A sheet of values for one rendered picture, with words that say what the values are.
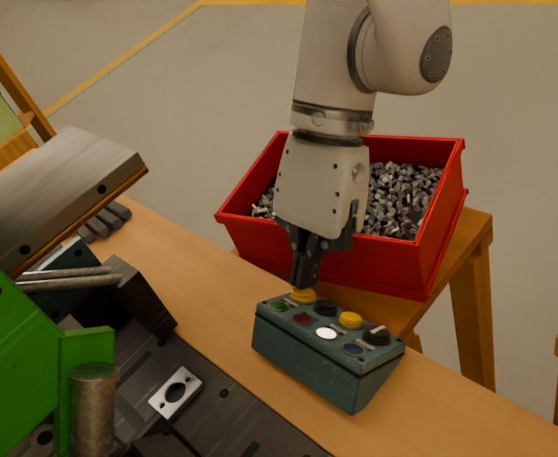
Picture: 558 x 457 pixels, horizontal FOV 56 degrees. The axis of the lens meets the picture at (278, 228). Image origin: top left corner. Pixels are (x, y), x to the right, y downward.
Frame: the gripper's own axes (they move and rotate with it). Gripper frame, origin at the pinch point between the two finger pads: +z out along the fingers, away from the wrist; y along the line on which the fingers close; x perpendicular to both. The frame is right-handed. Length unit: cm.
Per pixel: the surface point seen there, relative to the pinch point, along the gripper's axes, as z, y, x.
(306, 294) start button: 2.6, -1.1, 0.5
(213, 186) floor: 40, 153, -111
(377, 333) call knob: 2.6, -11.1, 0.6
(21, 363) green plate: 2.0, 1.0, 30.7
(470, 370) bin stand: 31, -3, -53
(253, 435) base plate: 14.4, -5.3, 10.5
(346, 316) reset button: 2.6, -7.1, 0.7
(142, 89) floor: 11, 288, -152
